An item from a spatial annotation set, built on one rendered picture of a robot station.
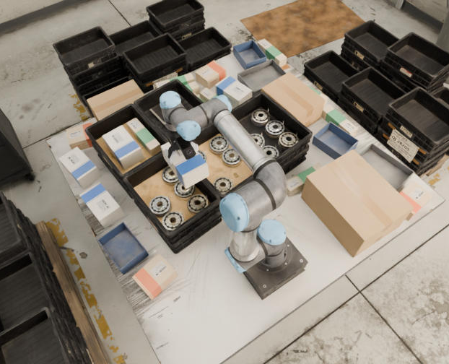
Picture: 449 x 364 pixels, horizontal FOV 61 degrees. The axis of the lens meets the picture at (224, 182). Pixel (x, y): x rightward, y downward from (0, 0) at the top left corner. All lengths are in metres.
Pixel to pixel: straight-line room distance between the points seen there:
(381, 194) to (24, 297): 1.94
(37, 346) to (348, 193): 1.66
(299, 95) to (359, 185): 0.67
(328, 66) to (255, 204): 2.38
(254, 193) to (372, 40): 2.59
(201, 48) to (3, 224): 1.99
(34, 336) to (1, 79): 2.72
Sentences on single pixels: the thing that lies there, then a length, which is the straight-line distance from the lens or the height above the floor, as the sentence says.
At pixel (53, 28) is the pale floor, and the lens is 4.68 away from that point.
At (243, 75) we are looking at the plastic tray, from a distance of 2.60.
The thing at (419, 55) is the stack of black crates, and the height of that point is 0.50.
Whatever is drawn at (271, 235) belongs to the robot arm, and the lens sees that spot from 1.56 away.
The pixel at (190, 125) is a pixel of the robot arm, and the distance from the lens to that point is 1.34.
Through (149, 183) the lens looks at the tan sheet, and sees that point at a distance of 1.97.
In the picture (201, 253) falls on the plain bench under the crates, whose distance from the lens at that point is 1.89.
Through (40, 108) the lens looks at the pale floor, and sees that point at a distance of 3.82.
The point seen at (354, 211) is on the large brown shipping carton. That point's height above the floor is 0.90.
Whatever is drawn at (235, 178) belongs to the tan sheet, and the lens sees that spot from 1.93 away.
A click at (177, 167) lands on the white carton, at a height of 1.13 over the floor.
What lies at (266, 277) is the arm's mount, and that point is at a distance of 1.74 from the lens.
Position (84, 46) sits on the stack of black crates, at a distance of 3.44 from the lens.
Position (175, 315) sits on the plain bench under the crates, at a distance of 1.82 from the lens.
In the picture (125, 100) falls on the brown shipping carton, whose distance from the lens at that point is 2.33.
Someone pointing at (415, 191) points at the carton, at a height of 0.77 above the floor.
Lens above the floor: 2.45
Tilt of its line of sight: 57 degrees down
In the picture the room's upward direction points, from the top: 4 degrees counter-clockwise
